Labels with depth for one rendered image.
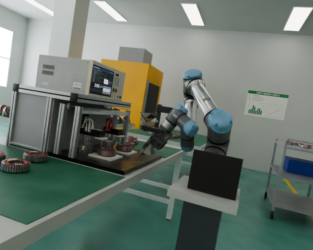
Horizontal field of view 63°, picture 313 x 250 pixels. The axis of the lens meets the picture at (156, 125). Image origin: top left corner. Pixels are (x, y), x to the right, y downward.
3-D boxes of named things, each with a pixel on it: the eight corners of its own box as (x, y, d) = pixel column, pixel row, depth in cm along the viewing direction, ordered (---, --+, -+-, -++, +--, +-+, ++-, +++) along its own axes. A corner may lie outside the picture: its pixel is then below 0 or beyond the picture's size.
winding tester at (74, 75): (121, 101, 189) (125, 73, 187) (88, 95, 147) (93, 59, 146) (77, 93, 201) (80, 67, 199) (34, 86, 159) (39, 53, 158)
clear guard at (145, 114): (158, 122, 188) (159, 114, 188) (147, 122, 165) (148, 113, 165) (118, 115, 198) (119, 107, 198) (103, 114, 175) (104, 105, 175)
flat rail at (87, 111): (127, 115, 196) (128, 112, 196) (79, 113, 137) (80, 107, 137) (126, 115, 196) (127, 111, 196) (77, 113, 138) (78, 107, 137)
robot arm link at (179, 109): (184, 108, 133) (175, 100, 138) (171, 124, 135) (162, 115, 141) (192, 113, 138) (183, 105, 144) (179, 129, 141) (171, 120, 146)
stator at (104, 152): (118, 155, 157) (119, 149, 157) (110, 157, 147) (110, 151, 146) (102, 152, 161) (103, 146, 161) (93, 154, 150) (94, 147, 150)
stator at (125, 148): (134, 151, 179) (135, 146, 179) (126, 153, 169) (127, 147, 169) (121, 148, 184) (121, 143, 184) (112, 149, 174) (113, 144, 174)
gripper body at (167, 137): (157, 151, 140) (170, 134, 137) (145, 141, 142) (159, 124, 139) (161, 150, 147) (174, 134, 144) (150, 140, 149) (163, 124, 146)
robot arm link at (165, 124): (163, 117, 138) (167, 118, 146) (158, 124, 139) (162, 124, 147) (174, 126, 136) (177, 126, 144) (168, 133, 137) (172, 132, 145)
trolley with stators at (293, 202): (306, 208, 382) (320, 141, 375) (327, 236, 286) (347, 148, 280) (263, 197, 401) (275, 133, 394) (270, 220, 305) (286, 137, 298)
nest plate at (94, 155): (122, 157, 159) (122, 156, 159) (111, 161, 144) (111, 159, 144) (101, 153, 163) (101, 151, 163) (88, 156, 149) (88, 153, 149)
